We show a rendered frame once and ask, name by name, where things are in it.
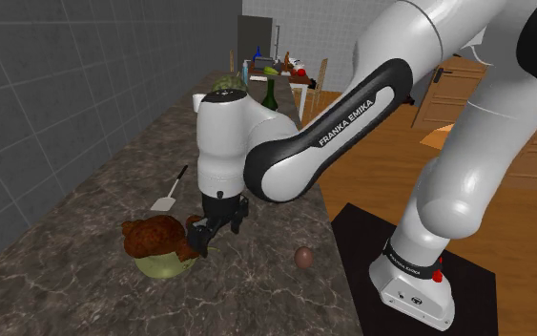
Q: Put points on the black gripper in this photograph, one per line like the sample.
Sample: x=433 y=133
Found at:
x=219 y=207

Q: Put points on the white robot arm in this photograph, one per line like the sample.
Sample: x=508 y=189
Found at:
x=221 y=139

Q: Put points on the brown furry toy figure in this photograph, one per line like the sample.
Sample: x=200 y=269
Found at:
x=156 y=235

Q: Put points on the green bowl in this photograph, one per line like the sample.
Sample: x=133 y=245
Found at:
x=163 y=267

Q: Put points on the brown egg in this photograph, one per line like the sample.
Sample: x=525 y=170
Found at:
x=303 y=258

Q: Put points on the white cup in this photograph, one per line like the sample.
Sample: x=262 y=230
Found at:
x=198 y=102

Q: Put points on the dark green bottle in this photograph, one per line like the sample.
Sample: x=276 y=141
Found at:
x=270 y=100

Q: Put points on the black robot stand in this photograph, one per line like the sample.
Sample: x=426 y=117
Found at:
x=356 y=242

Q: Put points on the white table with items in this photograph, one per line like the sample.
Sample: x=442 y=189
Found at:
x=296 y=78

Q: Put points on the wooden chair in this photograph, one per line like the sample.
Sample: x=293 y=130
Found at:
x=320 y=77

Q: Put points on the dark grey refrigerator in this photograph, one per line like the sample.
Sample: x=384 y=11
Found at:
x=253 y=37

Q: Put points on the cardboard box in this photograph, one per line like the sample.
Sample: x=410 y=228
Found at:
x=437 y=137

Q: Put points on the wooden door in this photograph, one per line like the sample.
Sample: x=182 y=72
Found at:
x=449 y=97

